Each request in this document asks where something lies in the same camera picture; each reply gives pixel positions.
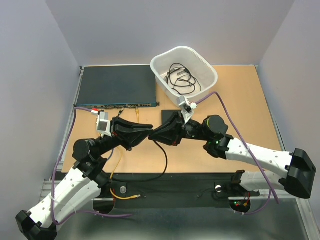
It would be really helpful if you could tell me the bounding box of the large teal rack switch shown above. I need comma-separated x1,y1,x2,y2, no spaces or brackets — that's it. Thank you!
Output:
74,65,160,109

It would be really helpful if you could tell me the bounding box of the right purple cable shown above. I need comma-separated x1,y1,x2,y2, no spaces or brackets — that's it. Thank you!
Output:
196,91,281,216

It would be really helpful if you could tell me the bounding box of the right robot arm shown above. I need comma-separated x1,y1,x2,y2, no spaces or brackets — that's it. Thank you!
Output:
148,112,317,199

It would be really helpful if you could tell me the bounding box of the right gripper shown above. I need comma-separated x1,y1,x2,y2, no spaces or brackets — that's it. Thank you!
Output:
148,111,211,146

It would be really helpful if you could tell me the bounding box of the small black network switch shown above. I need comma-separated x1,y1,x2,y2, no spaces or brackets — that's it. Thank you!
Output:
161,109,181,125

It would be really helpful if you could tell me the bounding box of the purple cable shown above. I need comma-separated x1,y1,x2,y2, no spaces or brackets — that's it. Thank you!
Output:
51,106,133,226
196,91,281,216

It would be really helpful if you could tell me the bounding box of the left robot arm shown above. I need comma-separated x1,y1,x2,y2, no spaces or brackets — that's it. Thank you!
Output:
15,116,153,240

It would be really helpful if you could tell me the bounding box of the black cable in tub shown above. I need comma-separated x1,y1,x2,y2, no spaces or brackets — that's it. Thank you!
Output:
164,62,203,96

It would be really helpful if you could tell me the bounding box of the yellow ethernet cable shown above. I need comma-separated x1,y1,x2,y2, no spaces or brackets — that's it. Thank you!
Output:
109,106,142,200

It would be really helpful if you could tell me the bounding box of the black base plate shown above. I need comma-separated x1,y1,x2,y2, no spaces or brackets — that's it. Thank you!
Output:
77,173,269,213

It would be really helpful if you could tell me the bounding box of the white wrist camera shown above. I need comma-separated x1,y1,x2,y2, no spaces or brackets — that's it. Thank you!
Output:
91,108,112,137
177,95,198,124

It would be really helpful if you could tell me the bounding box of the black ethernet cable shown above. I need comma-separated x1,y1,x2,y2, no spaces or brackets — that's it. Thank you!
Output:
109,109,169,181

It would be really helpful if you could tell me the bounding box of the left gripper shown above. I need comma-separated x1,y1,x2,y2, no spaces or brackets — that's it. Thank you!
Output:
98,114,155,156

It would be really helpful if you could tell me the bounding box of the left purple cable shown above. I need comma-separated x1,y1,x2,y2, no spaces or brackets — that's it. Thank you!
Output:
51,106,133,226

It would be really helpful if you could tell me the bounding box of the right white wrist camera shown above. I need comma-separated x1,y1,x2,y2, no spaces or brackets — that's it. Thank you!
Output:
177,95,198,124

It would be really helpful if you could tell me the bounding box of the aluminium rail frame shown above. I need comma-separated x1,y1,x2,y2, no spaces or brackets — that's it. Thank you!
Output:
29,65,312,240

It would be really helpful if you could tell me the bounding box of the white plastic tub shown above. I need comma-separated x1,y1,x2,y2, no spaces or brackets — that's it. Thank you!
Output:
150,46,218,106

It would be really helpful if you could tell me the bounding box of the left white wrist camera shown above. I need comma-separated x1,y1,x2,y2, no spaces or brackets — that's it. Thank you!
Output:
91,108,112,137

